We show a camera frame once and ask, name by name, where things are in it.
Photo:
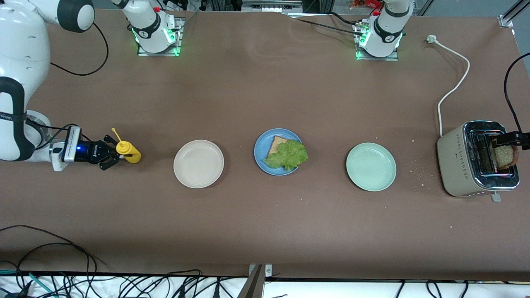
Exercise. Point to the red orange background object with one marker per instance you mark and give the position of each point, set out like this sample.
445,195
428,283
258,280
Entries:
364,3

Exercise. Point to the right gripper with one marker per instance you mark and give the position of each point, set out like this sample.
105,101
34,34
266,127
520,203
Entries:
93,150

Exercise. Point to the beige plate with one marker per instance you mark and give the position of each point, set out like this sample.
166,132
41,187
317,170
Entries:
198,164

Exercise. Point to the green lettuce leaf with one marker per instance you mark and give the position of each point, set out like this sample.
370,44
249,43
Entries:
290,155

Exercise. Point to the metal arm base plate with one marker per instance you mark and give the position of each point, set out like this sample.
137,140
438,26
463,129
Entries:
180,37
377,59

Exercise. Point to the metal table corner bracket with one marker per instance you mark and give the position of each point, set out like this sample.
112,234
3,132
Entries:
506,22

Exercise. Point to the blue plate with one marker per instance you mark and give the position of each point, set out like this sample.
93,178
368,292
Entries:
263,149

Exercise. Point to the metal table edge bracket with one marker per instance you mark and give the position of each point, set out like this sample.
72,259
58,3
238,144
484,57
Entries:
254,285

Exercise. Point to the mint green plate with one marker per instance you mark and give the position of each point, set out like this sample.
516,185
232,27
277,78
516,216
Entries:
371,167

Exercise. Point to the beige chrome toaster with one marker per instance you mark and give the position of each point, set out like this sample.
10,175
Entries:
455,165

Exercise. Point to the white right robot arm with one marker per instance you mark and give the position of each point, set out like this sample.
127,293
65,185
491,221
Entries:
20,49

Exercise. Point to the aluminium frame profile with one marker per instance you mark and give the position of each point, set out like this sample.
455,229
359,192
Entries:
269,6

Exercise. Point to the yellow squeeze bottle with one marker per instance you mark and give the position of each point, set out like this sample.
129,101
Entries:
128,153

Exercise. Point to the brown bread slice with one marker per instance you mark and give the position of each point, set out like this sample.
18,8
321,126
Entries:
276,145
505,158

